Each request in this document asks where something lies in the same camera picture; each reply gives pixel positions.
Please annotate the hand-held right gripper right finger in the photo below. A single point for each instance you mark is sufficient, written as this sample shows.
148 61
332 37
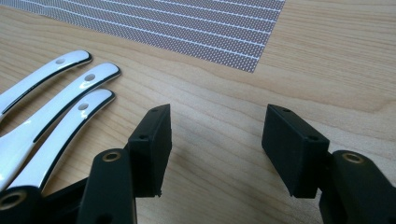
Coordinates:
295 149

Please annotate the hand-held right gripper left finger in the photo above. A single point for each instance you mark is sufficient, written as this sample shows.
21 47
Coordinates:
149 155

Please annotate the grey woven striped placemat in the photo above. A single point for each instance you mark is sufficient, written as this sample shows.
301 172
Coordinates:
174 25

